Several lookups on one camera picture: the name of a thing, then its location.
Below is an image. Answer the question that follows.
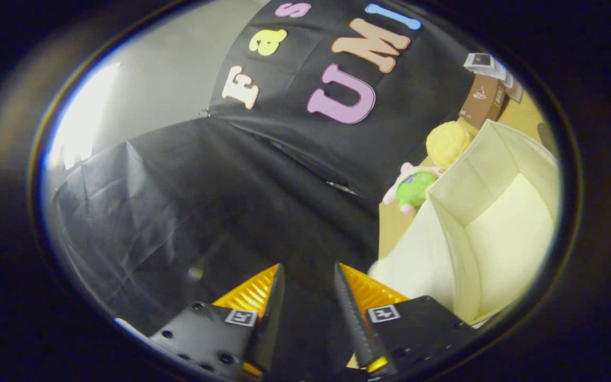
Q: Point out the white book with portrait cover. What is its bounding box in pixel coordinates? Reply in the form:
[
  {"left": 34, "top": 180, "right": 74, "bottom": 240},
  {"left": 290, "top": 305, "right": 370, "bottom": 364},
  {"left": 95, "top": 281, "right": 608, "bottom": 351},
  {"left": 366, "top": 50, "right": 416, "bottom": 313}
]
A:
[{"left": 463, "top": 52, "right": 509, "bottom": 80}]

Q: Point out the yellow plush toy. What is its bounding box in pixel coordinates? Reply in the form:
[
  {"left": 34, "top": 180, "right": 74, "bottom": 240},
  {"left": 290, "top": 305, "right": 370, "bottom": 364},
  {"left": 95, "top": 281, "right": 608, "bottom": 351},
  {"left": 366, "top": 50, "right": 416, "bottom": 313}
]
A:
[{"left": 425, "top": 120, "right": 473, "bottom": 169}]

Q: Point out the beige fabric storage box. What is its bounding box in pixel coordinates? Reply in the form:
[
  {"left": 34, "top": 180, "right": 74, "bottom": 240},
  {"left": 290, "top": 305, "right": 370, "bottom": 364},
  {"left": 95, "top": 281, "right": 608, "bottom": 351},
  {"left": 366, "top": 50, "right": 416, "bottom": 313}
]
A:
[{"left": 368, "top": 119, "right": 562, "bottom": 325}]

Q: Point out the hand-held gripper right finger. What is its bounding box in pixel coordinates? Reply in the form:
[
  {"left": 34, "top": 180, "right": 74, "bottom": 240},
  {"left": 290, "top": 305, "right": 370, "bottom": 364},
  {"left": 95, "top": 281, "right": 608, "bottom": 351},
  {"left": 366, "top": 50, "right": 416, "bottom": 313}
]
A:
[{"left": 334, "top": 262, "right": 480, "bottom": 378}]

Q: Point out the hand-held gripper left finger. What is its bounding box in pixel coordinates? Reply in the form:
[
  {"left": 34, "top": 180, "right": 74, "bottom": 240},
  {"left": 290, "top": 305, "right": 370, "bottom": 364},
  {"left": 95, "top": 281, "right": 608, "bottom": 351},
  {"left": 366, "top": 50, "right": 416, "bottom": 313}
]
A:
[{"left": 148, "top": 263, "right": 286, "bottom": 380}]

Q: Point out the pink and green plush toy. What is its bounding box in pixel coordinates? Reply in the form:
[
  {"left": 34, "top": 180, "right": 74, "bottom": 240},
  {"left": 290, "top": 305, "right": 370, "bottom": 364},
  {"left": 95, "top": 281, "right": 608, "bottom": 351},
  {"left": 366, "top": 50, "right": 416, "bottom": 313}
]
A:
[{"left": 381, "top": 162, "right": 444, "bottom": 214}]

